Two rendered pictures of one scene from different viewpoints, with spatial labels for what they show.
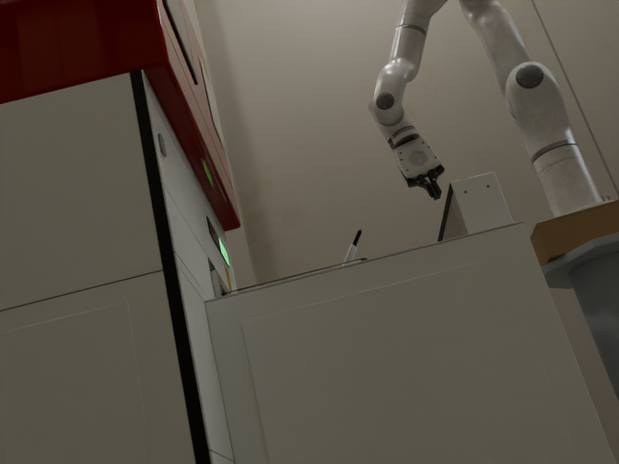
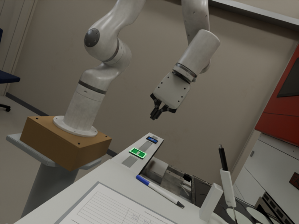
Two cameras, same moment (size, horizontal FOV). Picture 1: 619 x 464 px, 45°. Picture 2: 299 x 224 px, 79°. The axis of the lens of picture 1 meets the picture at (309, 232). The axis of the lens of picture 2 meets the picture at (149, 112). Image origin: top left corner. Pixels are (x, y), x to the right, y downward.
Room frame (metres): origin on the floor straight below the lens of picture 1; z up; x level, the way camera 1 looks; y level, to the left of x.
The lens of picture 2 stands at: (2.43, -0.24, 1.20)
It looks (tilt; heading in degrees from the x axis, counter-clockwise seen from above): 7 degrees down; 191
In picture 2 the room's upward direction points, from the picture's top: 24 degrees clockwise
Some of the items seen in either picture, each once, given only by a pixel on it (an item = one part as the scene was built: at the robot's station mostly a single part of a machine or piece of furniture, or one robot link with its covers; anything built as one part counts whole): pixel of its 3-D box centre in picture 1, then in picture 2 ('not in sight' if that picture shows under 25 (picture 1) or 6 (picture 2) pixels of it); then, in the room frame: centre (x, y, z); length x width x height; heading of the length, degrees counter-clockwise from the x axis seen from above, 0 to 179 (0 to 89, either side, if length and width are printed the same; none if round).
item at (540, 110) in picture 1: (538, 111); (107, 64); (1.69, -0.64, 1.22); 0.19 x 0.12 x 0.24; 167
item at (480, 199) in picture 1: (467, 253); (139, 160); (1.67, -0.35, 0.89); 0.55 x 0.09 x 0.14; 1
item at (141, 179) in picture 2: not in sight; (159, 190); (1.98, -0.23, 0.97); 0.14 x 0.01 x 0.01; 81
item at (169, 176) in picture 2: not in sight; (173, 178); (1.67, -0.18, 0.89); 0.08 x 0.03 x 0.03; 91
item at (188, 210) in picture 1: (204, 246); (276, 188); (1.53, 0.24, 1.02); 0.81 x 0.03 x 0.40; 1
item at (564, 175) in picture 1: (569, 189); (83, 107); (1.73, -0.65, 1.01); 0.19 x 0.19 x 0.18
